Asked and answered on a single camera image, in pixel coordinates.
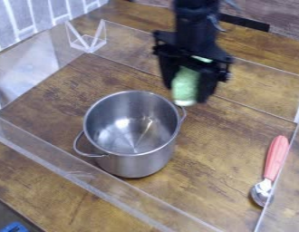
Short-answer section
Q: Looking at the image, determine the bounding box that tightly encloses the red handled ice cream scoop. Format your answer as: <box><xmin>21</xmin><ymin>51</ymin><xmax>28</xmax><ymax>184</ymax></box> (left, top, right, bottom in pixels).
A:
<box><xmin>251</xmin><ymin>135</ymin><xmax>289</xmax><ymax>208</ymax></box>

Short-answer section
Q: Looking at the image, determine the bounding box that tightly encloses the silver steel pot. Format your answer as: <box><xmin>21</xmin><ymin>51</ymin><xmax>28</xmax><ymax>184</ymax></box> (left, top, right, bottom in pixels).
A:
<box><xmin>77</xmin><ymin>90</ymin><xmax>186</xmax><ymax>179</ymax></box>

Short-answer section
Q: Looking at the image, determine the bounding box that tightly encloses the blue object at corner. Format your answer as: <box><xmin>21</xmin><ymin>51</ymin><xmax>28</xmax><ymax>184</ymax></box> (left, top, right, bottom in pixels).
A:
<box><xmin>0</xmin><ymin>222</ymin><xmax>29</xmax><ymax>232</ymax></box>

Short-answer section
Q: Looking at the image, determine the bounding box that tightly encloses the clear acrylic enclosure wall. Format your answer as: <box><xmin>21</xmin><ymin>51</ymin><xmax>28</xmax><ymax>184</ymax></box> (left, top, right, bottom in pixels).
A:
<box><xmin>0</xmin><ymin>21</ymin><xmax>299</xmax><ymax>232</ymax></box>

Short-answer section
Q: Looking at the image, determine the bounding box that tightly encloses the green bumpy bitter gourd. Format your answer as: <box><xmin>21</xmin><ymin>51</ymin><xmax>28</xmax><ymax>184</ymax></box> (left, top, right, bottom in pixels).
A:
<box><xmin>170</xmin><ymin>65</ymin><xmax>208</xmax><ymax>107</ymax></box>

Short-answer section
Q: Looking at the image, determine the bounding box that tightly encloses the black strip on table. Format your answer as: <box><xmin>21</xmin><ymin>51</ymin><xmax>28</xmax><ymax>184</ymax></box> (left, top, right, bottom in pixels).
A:
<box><xmin>220</xmin><ymin>13</ymin><xmax>271</xmax><ymax>33</ymax></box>

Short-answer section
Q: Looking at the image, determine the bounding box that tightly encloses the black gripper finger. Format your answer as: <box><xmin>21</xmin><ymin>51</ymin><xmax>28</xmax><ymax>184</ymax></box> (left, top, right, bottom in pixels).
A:
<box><xmin>197</xmin><ymin>69</ymin><xmax>230</xmax><ymax>103</ymax></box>
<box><xmin>158</xmin><ymin>53</ymin><xmax>178</xmax><ymax>89</ymax></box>

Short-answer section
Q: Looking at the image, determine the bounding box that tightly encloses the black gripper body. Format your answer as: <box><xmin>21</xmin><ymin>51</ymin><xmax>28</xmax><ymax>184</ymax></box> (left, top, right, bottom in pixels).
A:
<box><xmin>153</xmin><ymin>0</ymin><xmax>233</xmax><ymax>72</ymax></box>

